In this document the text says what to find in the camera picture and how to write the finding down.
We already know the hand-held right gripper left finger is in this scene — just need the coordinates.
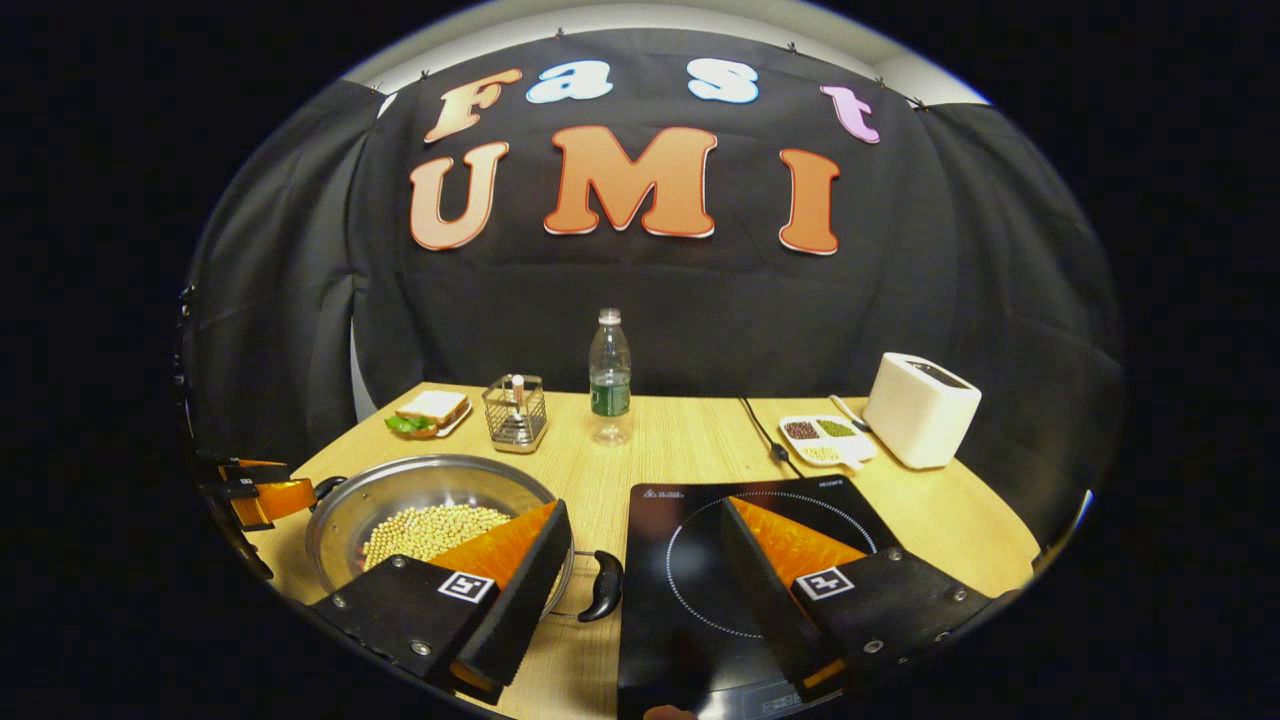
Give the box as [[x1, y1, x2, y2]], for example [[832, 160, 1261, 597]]
[[308, 498, 575, 706]]

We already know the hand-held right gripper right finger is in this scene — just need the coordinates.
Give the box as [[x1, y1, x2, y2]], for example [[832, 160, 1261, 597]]
[[720, 495, 996, 701]]

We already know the black induction cooktop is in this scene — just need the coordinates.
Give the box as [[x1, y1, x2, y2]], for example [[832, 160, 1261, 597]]
[[617, 474, 901, 720]]

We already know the steel pot with soybeans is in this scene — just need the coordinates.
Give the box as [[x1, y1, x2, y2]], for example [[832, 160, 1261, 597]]
[[305, 454, 626, 626]]

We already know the white divided bean dish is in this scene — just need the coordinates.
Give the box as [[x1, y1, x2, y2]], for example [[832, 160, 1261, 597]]
[[778, 413, 878, 469]]

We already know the sandwich on white plate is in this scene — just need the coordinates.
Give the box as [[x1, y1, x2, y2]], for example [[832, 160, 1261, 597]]
[[384, 390, 474, 439]]

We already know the clear plastic water bottle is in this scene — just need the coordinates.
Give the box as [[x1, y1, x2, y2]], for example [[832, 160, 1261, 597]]
[[588, 308, 634, 447]]

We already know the white toaster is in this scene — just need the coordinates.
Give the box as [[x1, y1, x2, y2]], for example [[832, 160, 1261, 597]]
[[863, 352, 983, 470]]

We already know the black backdrop cloth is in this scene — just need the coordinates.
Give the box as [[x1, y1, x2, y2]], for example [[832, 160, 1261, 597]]
[[180, 28, 1126, 546]]

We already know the black power cable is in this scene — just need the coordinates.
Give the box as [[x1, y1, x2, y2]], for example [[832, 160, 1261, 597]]
[[738, 396, 803, 477]]

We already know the wire mesh holder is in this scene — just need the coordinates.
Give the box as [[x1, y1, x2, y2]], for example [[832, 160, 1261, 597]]
[[482, 374, 549, 455]]

